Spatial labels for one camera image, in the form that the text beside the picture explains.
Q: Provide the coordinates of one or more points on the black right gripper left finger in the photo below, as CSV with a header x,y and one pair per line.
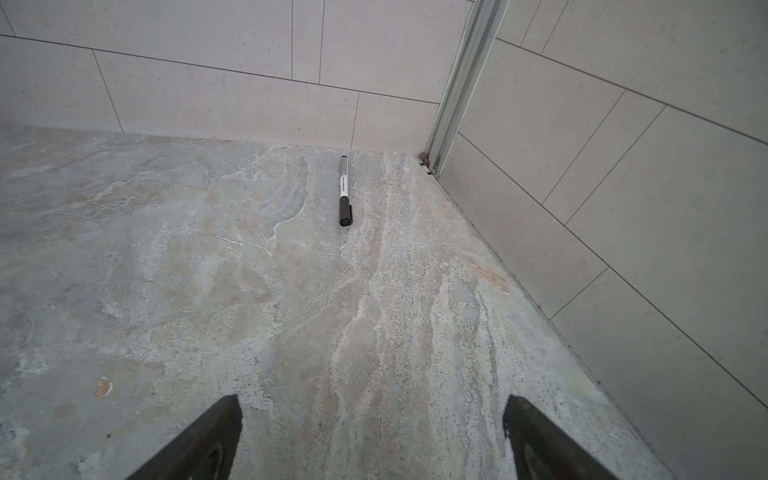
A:
x,y
206,449

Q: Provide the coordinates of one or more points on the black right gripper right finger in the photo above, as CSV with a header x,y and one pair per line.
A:
x,y
542,450

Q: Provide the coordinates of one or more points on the black and white marker pen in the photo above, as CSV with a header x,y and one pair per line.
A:
x,y
345,207

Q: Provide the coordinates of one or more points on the aluminium corner post right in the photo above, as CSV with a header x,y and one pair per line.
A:
x,y
482,25

